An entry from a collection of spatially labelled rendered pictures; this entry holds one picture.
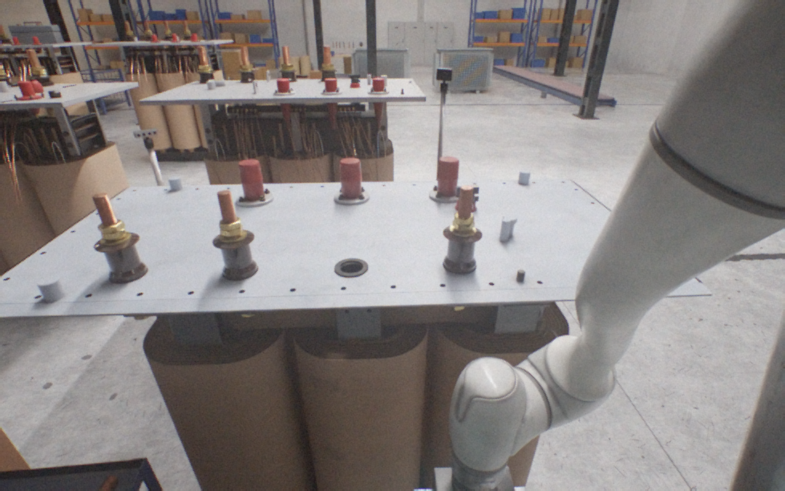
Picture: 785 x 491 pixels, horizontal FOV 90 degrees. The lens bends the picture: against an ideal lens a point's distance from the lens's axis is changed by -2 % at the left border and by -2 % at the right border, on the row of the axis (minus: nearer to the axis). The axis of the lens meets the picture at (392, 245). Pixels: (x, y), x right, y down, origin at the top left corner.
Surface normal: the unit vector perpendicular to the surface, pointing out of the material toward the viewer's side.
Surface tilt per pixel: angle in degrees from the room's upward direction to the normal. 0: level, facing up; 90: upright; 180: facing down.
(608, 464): 0
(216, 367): 90
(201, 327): 90
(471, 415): 81
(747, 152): 104
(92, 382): 0
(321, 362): 90
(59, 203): 90
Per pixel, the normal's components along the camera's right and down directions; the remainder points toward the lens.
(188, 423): -0.19, 0.47
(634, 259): -0.80, 0.48
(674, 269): -0.31, 0.78
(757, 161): -0.64, 0.59
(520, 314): 0.05, 0.48
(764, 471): -0.99, 0.11
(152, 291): 0.00, -0.88
